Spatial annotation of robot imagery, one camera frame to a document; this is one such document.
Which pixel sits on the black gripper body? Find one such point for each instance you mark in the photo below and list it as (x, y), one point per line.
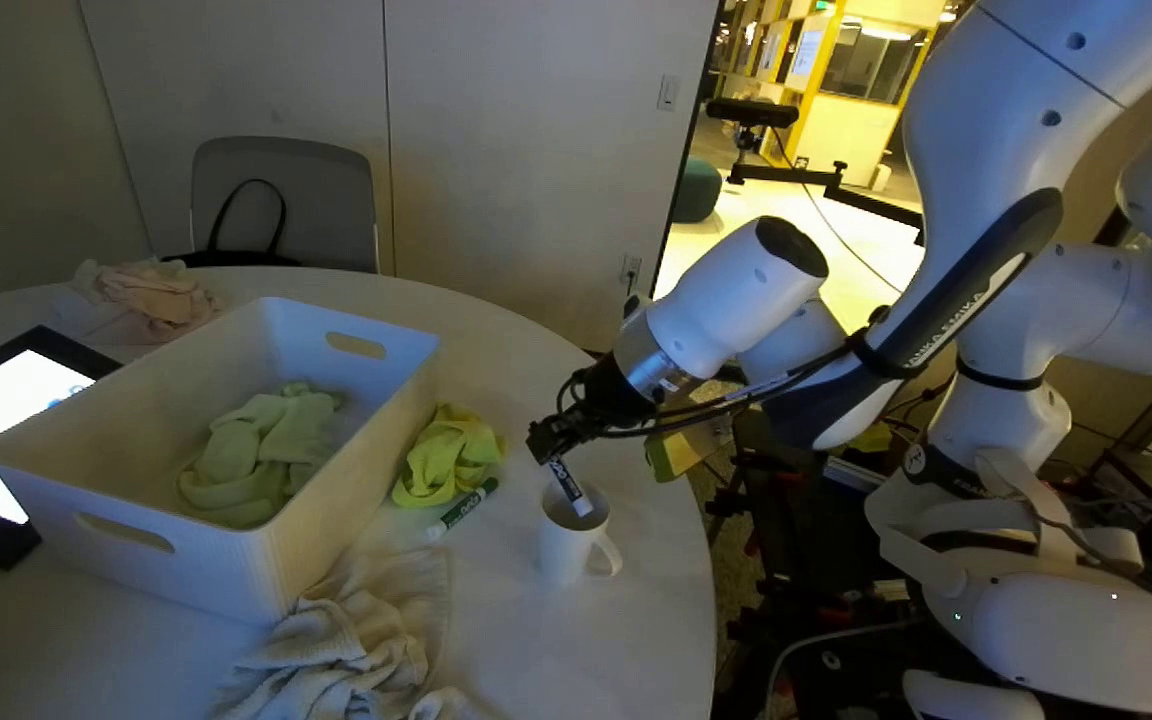
(610, 398)

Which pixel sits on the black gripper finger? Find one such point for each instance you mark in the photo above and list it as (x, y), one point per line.
(569, 453)
(548, 438)

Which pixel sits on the black Expo marker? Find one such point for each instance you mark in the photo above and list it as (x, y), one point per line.
(575, 490)

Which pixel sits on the green Expo marker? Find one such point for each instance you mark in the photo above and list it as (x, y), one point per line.
(470, 507)

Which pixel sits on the pale green towel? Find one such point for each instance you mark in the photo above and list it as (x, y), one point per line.
(258, 453)

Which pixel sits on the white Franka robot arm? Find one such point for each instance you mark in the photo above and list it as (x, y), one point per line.
(1069, 305)

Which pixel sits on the white cup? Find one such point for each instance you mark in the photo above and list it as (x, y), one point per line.
(579, 541)

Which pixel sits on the white waffle towel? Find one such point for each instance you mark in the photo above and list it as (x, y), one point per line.
(339, 641)

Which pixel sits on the white plastic basket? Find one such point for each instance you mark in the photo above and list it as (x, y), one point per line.
(202, 563)

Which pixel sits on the bright yellow cloth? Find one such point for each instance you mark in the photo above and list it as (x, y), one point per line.
(451, 453)

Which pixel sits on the grey office chair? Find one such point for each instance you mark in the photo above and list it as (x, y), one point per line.
(339, 202)

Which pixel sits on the pink cloth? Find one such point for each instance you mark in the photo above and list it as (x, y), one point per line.
(149, 292)

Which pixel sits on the black camera stand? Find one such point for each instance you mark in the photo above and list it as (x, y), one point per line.
(754, 111)

